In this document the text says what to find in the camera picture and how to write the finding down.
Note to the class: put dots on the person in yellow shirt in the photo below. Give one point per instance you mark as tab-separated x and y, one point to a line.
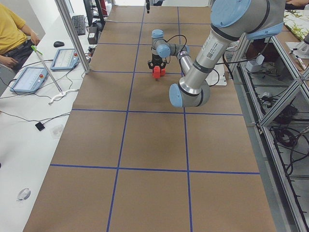
16	39

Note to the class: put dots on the blue teach pendant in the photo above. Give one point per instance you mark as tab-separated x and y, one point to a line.
30	80
65	60

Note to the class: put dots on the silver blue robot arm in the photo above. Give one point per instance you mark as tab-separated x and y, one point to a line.
230	19

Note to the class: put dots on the small white grey box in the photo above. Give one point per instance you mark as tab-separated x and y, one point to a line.
255	64

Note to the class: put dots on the near blue teach pendant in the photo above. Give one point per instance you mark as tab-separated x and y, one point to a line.
30	80

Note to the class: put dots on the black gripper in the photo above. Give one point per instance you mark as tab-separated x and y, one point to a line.
156	58

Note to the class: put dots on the black power adapter box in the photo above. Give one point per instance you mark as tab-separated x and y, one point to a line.
92	35

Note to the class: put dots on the aluminium frame post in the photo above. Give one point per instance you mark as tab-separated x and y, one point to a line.
66	18

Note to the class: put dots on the blue tape strip crosswise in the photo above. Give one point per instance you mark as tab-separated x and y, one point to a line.
155	112

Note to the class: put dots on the red cube block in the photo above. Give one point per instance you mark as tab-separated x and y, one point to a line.
163	71
156	72

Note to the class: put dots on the aluminium side frame rack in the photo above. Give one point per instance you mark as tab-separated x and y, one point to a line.
277	103

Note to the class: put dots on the metal rod green tip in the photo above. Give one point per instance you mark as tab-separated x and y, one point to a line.
38	53

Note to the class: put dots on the black keyboard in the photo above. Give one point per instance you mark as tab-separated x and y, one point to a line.
79	24

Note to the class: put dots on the floral patterned cloth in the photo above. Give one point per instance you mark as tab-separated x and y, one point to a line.
297	21

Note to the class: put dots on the far blue teach pendant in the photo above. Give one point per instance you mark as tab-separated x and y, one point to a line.
65	60

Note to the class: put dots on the blue tape strip lengthwise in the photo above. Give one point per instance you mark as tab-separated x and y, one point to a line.
124	129

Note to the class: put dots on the small black square device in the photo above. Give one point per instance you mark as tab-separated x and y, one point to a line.
40	126

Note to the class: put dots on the black computer mouse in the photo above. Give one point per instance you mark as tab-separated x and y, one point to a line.
58	44

